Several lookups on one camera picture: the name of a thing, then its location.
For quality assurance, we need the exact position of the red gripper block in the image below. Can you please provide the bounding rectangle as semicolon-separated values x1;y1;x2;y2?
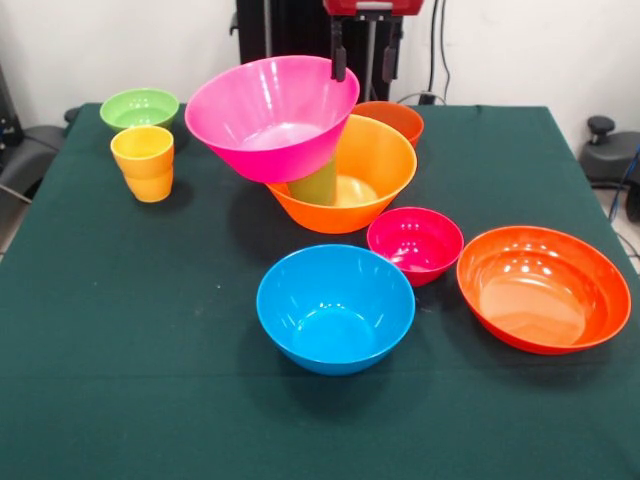
322;0;426;83

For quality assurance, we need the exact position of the small red-orange bowl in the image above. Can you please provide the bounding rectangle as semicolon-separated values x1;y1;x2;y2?
352;100;425;150

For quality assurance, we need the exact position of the large orange bowl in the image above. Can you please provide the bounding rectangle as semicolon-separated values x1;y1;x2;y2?
264;113;419;235

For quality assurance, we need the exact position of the large magenta bowl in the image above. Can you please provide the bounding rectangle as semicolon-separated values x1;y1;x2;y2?
184;55;361;185

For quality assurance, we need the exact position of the green cup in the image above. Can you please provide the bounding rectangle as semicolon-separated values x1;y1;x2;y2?
287;154;341;207

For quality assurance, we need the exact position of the blue bowl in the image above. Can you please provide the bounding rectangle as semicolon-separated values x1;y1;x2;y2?
255;243;416;377

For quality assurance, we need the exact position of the small crimson bowl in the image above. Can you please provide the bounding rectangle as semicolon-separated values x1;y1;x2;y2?
366;206;465;288

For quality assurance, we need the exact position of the green bowl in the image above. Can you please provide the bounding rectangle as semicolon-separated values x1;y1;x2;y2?
98;87;181;134

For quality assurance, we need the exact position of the yellow cup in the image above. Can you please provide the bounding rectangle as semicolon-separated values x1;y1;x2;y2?
110;125;176;180
123;167;175;204

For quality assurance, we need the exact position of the wide red-orange bowl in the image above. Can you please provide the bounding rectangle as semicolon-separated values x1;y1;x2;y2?
456;225;632;356

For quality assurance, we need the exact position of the dark green tablecloth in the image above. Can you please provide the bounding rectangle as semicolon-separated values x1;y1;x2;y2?
0;102;640;480

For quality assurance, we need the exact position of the grey pedestal foot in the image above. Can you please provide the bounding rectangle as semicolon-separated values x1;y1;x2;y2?
0;124;69;201
578;115;640;187

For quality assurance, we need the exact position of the blue cable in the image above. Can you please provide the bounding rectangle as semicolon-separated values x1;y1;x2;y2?
606;144;640;224

